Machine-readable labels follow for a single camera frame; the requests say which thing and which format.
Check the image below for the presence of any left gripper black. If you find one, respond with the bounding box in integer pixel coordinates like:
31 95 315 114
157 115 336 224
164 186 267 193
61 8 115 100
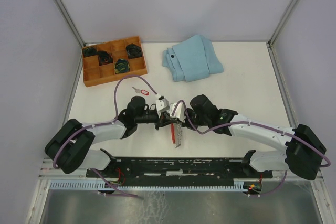
135 110 176 131

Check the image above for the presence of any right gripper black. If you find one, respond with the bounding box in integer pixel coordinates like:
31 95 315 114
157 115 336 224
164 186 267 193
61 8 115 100
176 108 209 131

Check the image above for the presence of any red handled metal keyring holder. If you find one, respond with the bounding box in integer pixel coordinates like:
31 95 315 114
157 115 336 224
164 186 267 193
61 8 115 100
171 122 183 148

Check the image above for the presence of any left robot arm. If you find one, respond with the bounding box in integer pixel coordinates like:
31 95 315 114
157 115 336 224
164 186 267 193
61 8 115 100
44 96 176 177

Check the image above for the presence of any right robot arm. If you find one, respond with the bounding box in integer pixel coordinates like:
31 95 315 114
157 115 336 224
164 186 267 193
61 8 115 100
183 94 326 180

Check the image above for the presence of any key with red tag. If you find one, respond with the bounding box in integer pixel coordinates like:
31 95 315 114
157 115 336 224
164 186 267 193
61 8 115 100
132 87 150 96

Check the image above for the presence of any light blue folded cloth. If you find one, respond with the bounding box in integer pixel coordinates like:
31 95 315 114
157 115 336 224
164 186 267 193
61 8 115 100
162 35 224 82

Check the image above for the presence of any wooden compartment tray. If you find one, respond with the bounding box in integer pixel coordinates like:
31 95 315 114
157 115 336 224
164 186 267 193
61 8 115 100
82 36 148 87

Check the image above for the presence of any black rolled belt front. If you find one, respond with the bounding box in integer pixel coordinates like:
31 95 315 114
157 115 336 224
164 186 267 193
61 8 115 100
114 59 131 74

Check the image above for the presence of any black rolled belt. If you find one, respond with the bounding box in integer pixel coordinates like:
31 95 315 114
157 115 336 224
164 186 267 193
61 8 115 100
97 50 113 66
82 46 97 58
126 43 142 59
114 59 131 74

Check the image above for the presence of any black rolled belt right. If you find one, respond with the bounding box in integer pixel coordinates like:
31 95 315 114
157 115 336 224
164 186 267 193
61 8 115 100
126 43 142 59

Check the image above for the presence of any black rolled belt middle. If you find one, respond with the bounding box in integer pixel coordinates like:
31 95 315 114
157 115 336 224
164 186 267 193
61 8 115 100
97 50 113 66

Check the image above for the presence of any black rolled belt far left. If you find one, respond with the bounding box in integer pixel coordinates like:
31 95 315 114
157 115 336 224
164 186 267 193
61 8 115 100
82 46 97 58

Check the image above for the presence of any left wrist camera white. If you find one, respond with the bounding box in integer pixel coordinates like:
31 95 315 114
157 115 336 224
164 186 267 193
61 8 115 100
155 94 170 113

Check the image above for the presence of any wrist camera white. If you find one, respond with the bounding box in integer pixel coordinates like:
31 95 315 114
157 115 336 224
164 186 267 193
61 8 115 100
169 102 186 123
155 94 170 113

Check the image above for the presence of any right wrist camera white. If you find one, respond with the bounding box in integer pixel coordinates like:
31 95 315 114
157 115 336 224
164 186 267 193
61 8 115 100
169 102 186 123

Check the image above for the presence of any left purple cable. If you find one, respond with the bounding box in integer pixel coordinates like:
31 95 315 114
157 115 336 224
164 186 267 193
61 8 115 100
52 75 165 198

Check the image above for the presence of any purple cable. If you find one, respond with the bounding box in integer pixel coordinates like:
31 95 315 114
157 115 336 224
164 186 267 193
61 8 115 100
173 100 331 198
52 75 165 198

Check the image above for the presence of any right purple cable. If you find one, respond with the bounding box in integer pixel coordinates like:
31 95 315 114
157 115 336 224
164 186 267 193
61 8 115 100
173 100 331 198

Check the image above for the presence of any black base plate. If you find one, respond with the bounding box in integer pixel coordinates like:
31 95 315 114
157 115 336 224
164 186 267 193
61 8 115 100
99 157 272 186

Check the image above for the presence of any white slotted cable duct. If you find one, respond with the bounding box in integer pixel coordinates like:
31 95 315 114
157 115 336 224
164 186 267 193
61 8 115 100
49 179 249 193

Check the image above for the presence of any right aluminium frame post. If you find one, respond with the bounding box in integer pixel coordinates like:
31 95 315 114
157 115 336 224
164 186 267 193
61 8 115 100
268 0 316 45

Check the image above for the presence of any aluminium frame post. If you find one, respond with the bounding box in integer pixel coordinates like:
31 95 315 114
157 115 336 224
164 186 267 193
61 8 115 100
38 0 86 48
268 0 316 45

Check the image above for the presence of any left aluminium frame post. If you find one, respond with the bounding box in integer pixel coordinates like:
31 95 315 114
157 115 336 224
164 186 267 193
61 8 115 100
38 0 86 48

